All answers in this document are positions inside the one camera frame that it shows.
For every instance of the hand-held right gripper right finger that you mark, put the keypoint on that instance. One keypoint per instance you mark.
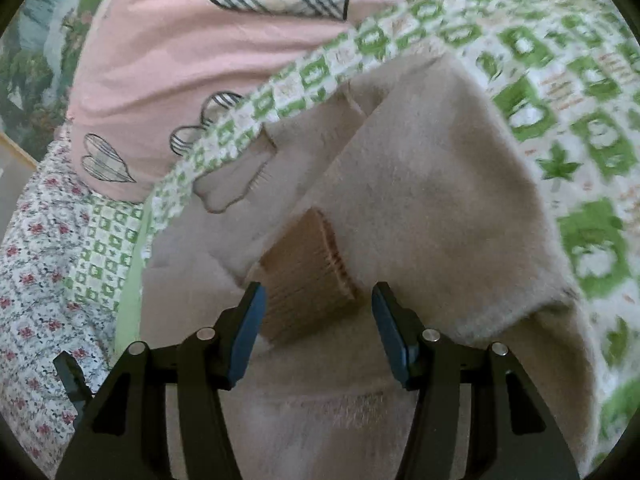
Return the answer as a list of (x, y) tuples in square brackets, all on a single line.
[(392, 332)]

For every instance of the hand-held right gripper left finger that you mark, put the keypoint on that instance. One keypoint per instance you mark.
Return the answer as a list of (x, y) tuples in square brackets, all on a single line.
[(246, 330)]

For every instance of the grey towel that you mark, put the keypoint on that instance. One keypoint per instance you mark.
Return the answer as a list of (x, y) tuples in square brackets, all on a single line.
[(425, 185)]

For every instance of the green checkered pillow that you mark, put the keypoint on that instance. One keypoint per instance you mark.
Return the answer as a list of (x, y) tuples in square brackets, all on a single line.
[(107, 245)]

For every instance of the floral bedsheet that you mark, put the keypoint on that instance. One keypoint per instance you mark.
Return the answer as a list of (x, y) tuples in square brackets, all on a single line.
[(35, 270)]

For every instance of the pink heart-print quilt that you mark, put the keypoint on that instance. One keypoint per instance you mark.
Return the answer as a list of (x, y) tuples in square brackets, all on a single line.
[(200, 55)]

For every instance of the green checkered blanket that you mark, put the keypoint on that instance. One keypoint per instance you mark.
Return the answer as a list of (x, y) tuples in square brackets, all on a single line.
[(565, 110)]

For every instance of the landscape wall poster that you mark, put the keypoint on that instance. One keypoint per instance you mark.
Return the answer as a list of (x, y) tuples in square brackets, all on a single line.
[(40, 50)]

